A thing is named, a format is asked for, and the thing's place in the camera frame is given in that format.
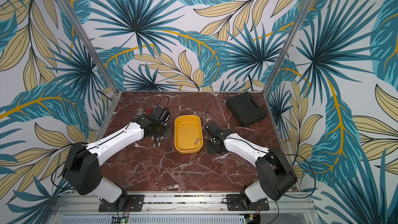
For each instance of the aluminium frame post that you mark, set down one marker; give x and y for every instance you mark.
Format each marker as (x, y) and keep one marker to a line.
(302, 13)
(76, 24)

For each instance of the aluminium frame post right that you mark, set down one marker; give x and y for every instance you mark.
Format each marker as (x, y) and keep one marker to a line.
(302, 13)

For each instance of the yellow plastic storage tray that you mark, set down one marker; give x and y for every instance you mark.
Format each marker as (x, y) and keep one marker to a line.
(187, 128)

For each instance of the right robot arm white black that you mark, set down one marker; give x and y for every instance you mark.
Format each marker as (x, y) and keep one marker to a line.
(275, 173)

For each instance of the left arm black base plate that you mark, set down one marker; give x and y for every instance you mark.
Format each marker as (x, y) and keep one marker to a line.
(131, 203)

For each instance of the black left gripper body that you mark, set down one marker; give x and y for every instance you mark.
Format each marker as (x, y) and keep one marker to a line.
(161, 130)

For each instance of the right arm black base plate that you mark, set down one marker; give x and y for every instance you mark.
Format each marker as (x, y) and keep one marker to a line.
(240, 202)

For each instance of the black tool case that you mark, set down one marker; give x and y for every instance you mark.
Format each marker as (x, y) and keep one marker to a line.
(245, 109)

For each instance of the steel valve with red handwheel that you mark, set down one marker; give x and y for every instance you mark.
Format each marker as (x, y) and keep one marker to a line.
(143, 112)

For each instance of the aluminium frame post left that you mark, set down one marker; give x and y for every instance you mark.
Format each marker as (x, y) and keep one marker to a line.
(76, 24)

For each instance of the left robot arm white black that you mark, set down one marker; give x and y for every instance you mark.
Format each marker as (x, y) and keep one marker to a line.
(82, 168)

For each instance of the aluminium front rail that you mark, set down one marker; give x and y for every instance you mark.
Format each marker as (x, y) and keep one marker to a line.
(185, 208)

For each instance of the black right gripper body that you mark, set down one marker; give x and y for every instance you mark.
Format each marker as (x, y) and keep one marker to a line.
(214, 143)

